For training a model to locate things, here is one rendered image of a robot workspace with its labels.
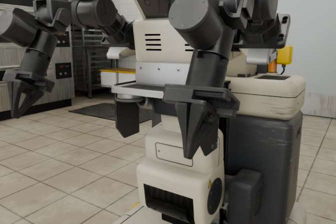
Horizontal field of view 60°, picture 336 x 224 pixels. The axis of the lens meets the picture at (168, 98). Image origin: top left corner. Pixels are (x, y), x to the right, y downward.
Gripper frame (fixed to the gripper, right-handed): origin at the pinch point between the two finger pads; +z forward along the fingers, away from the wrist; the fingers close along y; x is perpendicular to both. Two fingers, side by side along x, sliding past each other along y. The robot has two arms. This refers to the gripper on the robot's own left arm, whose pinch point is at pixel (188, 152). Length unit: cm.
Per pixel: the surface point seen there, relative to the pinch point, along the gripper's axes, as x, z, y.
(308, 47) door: 328, -181, -31
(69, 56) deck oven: 219, -113, -328
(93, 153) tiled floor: 150, 7, -162
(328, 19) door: 312, -211, -11
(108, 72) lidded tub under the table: 291, -120, -317
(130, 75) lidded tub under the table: 291, -117, -270
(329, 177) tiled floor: 201, -18, 12
